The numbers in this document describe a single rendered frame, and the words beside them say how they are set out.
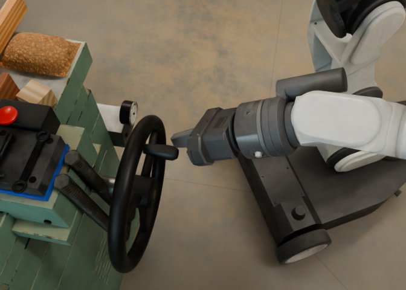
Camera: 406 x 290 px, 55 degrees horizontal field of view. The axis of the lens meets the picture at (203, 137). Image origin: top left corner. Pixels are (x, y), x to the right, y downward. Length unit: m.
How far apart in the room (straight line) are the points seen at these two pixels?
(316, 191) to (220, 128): 0.93
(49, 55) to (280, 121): 0.46
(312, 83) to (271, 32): 1.59
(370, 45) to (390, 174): 0.84
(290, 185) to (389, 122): 0.96
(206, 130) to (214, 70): 1.35
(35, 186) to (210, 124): 0.27
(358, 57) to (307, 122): 0.37
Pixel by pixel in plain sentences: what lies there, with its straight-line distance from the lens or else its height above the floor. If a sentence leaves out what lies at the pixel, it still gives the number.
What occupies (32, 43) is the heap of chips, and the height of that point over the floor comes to 0.94.
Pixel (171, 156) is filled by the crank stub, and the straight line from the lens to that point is 0.63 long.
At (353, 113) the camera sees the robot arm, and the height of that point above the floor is 1.09.
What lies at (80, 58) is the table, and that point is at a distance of 0.83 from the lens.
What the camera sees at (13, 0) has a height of 0.94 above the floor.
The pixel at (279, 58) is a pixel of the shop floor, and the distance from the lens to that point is 2.04.
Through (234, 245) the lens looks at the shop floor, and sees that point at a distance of 1.55.
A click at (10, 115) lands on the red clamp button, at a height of 1.02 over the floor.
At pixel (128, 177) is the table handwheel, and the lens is 0.60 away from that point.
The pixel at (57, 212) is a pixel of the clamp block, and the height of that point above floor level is 0.94.
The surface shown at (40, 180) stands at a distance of 0.58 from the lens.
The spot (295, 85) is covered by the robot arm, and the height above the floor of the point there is 1.05.
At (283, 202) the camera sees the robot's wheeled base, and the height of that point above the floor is 0.21.
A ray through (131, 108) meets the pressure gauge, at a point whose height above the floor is 0.69.
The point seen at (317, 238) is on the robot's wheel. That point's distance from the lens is 1.40.
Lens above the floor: 1.49
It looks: 60 degrees down
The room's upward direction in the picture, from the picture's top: straight up
